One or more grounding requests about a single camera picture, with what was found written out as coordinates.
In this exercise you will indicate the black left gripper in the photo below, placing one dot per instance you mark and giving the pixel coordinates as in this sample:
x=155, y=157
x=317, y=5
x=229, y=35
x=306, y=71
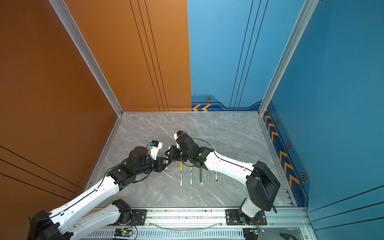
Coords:
x=160, y=165

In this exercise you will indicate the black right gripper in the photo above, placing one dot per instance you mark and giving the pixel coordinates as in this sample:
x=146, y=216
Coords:
x=173, y=150

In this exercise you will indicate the white pen yellow tip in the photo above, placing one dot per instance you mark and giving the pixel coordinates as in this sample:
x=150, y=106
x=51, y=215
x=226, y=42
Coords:
x=181, y=174

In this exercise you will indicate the white pen light green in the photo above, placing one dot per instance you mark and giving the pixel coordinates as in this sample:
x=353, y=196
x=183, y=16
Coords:
x=191, y=174

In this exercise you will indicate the white pen brown tip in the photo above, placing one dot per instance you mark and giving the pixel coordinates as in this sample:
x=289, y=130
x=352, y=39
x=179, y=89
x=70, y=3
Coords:
x=167, y=153

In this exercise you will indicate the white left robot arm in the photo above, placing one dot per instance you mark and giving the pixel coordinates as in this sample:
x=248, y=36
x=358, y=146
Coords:
x=72, y=221

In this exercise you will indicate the left green circuit board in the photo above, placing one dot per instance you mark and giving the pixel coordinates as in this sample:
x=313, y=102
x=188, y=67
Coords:
x=124, y=233

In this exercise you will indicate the green circuit board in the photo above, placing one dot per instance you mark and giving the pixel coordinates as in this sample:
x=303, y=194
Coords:
x=124, y=233
x=257, y=231

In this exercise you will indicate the right green circuit board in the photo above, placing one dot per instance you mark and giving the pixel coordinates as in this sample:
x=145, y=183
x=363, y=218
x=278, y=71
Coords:
x=257, y=231

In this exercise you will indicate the black object bottom right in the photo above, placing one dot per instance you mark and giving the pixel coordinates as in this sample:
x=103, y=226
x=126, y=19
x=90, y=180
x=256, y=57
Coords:
x=287, y=236

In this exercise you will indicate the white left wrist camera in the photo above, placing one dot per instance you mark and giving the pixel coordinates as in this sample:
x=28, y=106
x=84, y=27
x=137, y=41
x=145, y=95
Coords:
x=154, y=147

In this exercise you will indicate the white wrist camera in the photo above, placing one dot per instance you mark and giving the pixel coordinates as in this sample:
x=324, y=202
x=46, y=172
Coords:
x=154, y=147
x=177, y=134

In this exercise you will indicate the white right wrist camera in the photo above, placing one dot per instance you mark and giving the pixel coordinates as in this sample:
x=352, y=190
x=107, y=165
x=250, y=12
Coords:
x=177, y=134

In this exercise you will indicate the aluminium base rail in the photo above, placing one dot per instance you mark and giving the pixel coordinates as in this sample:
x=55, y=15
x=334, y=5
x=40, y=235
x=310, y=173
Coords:
x=210, y=223

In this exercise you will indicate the aluminium left corner post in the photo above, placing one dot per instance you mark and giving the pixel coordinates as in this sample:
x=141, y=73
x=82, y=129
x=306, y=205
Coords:
x=74, y=32

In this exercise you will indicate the aluminium corner post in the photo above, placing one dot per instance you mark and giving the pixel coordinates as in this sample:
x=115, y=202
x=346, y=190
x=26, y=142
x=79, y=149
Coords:
x=303, y=19
x=74, y=32

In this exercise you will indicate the aluminium right corner post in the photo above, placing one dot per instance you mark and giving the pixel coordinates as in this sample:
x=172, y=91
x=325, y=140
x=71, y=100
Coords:
x=303, y=19

